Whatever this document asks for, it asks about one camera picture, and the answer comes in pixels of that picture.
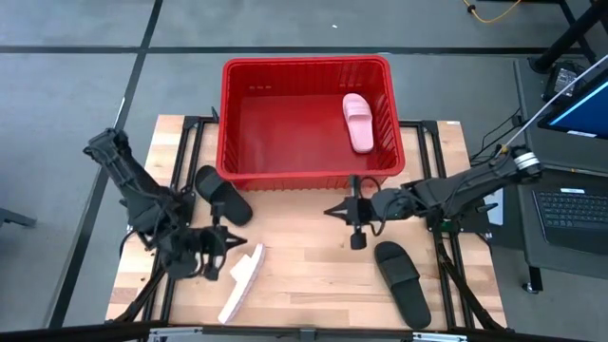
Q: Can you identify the black caster leg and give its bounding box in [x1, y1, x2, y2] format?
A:
[522, 265, 545, 294]

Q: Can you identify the red plastic bin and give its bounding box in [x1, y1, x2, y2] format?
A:
[216, 55, 407, 192]

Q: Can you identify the black stand pole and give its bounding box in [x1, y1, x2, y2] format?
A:
[528, 0, 608, 75]

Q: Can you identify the dark grey furniture foot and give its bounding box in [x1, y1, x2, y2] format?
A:
[0, 207, 38, 230]

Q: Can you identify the yellow cable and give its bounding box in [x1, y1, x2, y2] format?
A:
[463, 0, 523, 25]

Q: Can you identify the grey side desk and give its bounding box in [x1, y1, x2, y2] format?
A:
[512, 56, 608, 175]

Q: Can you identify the black power adapter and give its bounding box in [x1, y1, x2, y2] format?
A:
[542, 60, 586, 102]

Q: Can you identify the monitor with blue screen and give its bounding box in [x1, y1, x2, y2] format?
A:
[538, 68, 608, 142]

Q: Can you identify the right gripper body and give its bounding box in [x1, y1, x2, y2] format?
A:
[348, 174, 409, 252]

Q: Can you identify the black cable with plug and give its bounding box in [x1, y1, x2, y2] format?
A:
[468, 107, 526, 165]

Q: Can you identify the thin white rod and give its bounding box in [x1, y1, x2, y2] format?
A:
[503, 53, 608, 151]

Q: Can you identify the pink slide sandal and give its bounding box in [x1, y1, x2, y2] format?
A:
[341, 92, 375, 155]
[217, 242, 266, 326]

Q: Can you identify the black slide sandal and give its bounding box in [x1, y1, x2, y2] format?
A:
[373, 240, 433, 331]
[194, 164, 254, 227]

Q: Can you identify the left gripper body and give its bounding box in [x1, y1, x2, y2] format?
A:
[182, 201, 230, 282]

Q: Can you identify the white card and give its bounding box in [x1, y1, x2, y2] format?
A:
[487, 188, 505, 227]

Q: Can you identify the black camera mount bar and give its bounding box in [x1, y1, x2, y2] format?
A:
[0, 320, 608, 342]

